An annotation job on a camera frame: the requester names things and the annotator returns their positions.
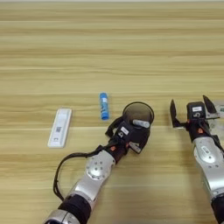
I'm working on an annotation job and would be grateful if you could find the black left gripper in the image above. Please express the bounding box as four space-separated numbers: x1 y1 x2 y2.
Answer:
104 115 151 165

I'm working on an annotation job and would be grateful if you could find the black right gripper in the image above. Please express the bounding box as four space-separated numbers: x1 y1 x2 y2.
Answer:
169 94 221 144

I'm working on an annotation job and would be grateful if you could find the grey marker pen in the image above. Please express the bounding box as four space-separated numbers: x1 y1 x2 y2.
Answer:
132 118 151 130

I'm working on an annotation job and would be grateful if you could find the black mesh pen cup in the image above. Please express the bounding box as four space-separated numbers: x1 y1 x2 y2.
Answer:
122 101 156 147

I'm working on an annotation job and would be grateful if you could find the blue glue stick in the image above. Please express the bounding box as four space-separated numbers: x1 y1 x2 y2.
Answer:
99 92 110 122

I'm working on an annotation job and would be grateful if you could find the white rectangular plastic device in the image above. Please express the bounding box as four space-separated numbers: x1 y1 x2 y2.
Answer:
46 108 73 149

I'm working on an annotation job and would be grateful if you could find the left gripper labelled black box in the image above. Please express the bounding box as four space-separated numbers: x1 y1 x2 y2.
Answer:
115 121 134 141

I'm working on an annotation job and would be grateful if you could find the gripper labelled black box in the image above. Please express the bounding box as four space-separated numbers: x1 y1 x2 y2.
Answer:
115 121 134 141
185 101 207 121

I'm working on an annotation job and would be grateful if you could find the right gripper labelled black box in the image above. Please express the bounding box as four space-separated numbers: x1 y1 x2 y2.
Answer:
185 101 207 121

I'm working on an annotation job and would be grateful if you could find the clear adhesive tape roll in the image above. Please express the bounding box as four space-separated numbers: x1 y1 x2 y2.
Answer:
207 100 224 138

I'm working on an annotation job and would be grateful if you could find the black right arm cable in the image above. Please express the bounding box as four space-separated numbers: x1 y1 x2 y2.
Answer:
200 122 224 153

